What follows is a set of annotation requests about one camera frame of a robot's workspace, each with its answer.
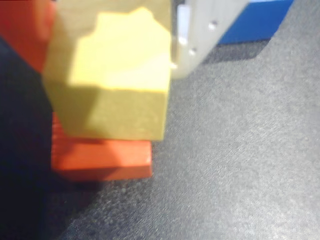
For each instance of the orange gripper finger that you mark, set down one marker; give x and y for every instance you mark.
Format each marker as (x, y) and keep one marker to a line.
(25, 27)

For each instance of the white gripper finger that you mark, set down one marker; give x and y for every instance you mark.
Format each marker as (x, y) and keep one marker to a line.
(202, 42)

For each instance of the yellow wooden cube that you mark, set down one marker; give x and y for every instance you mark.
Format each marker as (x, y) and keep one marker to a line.
(117, 75)

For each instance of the blue wooden cube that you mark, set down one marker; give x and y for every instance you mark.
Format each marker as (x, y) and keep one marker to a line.
(255, 22)

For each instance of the orange wooden cube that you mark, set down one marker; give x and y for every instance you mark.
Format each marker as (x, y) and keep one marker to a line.
(105, 160)

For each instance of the black felt mat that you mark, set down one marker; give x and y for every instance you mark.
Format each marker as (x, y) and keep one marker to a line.
(237, 150)

